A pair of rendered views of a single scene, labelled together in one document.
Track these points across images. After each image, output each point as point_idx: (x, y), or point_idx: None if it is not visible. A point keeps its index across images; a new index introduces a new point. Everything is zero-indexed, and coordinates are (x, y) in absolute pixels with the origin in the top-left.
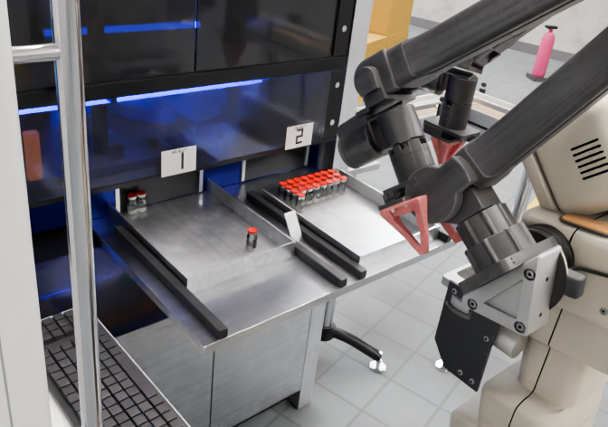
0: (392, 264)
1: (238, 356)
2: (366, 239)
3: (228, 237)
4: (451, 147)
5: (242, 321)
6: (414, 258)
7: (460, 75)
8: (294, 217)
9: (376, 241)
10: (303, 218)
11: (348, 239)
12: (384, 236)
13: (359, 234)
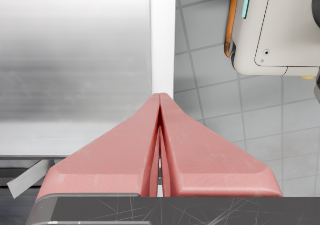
0: (169, 89)
1: None
2: (84, 73)
3: (15, 209)
4: (153, 145)
5: None
6: (175, 35)
7: None
8: (19, 180)
9: (97, 62)
10: (12, 156)
11: (72, 99)
12: (88, 38)
13: (65, 74)
